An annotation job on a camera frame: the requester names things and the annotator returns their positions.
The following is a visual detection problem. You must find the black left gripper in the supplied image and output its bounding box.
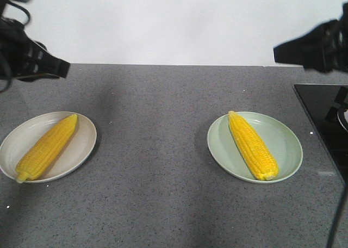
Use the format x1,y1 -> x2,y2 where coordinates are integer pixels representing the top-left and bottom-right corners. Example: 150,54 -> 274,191
1,17 -> 71,82

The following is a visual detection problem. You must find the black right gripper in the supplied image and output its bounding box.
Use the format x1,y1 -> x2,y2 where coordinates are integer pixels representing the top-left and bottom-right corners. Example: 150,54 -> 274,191
273,3 -> 347,73

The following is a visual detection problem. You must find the corn cob on beige plate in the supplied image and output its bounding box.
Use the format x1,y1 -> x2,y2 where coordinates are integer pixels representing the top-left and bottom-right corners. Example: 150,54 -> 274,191
15,114 -> 78,183

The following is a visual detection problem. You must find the corn cob on green plate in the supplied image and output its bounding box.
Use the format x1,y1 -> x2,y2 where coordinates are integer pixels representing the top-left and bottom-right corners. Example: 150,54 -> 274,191
227,111 -> 279,181

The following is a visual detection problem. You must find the black induction cooktop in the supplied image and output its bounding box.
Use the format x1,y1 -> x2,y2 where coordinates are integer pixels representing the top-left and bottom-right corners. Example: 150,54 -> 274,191
294,84 -> 347,182

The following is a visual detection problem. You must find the black cable right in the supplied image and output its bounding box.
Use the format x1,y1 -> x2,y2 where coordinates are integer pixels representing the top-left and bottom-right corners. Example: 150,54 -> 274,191
325,174 -> 348,248

